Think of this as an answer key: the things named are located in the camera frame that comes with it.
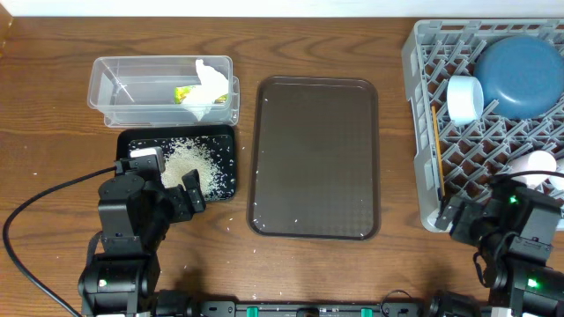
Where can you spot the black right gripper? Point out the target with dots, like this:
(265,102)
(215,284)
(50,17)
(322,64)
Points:
(470,211)

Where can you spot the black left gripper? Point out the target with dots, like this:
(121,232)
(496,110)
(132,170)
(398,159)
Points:
(179,197)

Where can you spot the yellow green snack wrapper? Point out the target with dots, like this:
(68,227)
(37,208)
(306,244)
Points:
(199,94)

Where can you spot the pink cup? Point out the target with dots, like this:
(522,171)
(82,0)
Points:
(534,161)

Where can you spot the wooden chopstick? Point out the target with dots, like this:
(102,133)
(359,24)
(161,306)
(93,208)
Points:
(438,151)

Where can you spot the white napkin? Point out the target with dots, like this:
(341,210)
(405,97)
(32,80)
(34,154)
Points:
(207,75)

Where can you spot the light blue rice bowl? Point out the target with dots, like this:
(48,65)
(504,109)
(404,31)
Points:
(465,100)

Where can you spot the dark blue plate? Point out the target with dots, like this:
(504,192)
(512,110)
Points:
(523,74)

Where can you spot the light green cup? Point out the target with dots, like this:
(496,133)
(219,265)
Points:
(558,181)

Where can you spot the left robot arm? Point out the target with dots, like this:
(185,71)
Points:
(122,268)

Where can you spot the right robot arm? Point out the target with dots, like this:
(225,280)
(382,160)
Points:
(513,233)

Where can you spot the grey dishwasher rack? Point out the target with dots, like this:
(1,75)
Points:
(435,51)

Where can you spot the spilled rice pile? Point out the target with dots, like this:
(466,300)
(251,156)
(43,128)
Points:
(212,156)

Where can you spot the black tray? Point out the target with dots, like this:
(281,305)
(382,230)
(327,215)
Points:
(134,134)

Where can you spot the clear plastic bin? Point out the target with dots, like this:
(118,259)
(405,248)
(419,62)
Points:
(138,91)

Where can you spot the brown serving tray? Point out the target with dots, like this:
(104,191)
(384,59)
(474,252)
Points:
(315,171)

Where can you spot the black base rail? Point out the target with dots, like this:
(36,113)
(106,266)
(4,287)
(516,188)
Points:
(442,304)

